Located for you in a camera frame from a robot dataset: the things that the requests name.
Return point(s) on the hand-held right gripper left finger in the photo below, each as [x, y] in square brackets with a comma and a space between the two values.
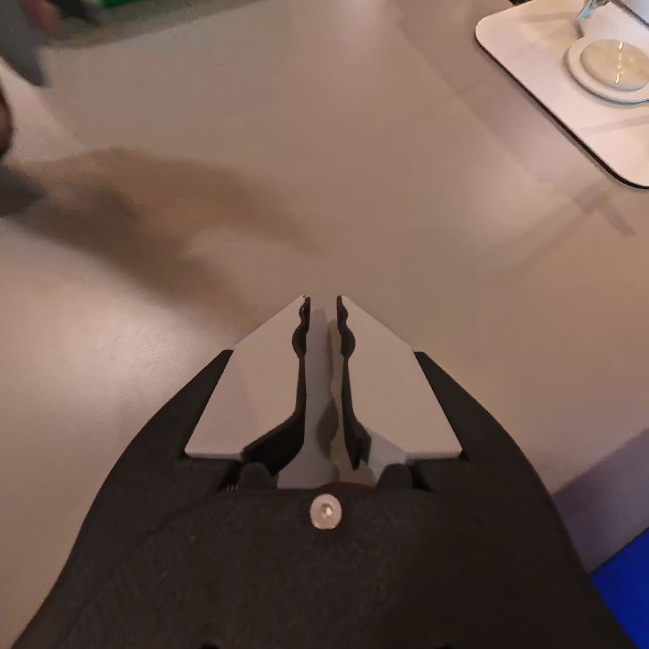
[258, 400]

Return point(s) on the white document stand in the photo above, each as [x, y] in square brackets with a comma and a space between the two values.
[532, 61]

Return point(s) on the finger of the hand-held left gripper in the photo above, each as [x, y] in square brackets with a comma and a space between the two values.
[15, 192]
[23, 45]

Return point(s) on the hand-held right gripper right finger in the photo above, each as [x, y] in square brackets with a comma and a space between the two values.
[400, 400]

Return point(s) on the grey desk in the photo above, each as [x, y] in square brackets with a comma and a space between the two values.
[355, 177]

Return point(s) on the green plastic bin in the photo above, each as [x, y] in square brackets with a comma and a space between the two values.
[119, 3]

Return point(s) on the blue plastic bin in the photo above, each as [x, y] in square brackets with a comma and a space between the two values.
[628, 598]

